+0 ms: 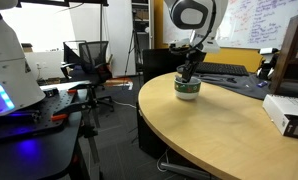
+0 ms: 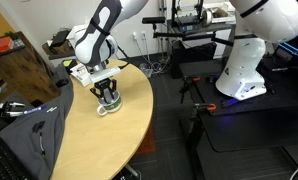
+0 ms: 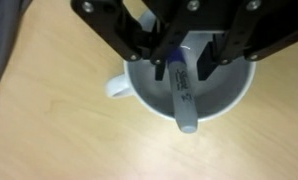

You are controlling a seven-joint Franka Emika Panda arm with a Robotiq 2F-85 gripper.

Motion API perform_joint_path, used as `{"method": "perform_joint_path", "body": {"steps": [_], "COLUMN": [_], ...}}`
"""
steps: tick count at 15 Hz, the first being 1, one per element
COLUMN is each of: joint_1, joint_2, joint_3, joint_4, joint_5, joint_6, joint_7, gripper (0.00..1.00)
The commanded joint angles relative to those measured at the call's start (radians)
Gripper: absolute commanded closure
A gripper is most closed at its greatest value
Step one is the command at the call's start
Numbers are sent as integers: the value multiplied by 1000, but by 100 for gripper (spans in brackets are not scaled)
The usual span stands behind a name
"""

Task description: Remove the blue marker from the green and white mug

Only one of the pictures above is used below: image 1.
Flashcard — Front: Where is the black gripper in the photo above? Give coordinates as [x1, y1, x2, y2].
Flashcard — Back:
[169, 45, 207, 84]

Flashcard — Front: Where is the green and white mug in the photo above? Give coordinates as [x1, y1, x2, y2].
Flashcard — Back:
[173, 75, 202, 101]

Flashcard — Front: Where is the black computer tower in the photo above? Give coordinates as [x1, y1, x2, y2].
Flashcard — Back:
[141, 48, 191, 85]

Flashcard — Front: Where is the black computer keyboard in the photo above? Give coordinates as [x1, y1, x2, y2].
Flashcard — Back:
[194, 61, 250, 77]

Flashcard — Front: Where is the dark grey cloth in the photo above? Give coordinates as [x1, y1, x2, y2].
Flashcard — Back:
[198, 72, 298, 101]

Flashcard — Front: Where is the white storage shelf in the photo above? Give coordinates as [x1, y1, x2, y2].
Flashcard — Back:
[130, 0, 155, 52]

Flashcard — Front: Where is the small blue object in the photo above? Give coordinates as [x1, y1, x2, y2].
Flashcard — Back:
[256, 80, 269, 89]

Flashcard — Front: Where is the black desk device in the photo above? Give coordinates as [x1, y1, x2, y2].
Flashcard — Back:
[256, 47, 281, 80]

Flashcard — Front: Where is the black mesh office chair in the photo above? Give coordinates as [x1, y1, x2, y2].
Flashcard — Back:
[60, 40, 116, 113]

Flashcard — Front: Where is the whiteboard with writing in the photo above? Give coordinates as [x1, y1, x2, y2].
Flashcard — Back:
[162, 0, 298, 52]

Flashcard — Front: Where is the grey table leg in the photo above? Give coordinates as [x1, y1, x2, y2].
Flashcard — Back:
[160, 161, 213, 180]

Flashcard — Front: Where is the black stand with legs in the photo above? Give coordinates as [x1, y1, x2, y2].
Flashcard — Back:
[52, 81, 101, 165]

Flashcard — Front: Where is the dark wooden shelf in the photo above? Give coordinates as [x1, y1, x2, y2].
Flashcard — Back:
[268, 12, 298, 100]

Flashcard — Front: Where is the white cardboard box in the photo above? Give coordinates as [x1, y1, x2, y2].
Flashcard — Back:
[261, 93, 298, 141]

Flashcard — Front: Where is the small brown cardboard box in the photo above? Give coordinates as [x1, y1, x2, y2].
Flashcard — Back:
[20, 42, 34, 54]

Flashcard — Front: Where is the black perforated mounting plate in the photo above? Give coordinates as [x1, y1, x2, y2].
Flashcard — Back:
[0, 87, 79, 144]

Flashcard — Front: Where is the black side table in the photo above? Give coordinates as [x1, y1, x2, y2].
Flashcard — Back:
[0, 111, 91, 180]

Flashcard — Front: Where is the black camera tripod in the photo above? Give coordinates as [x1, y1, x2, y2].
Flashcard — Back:
[123, 28, 144, 78]

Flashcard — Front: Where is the white floor cable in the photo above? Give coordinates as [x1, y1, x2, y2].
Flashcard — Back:
[156, 149, 171, 173]

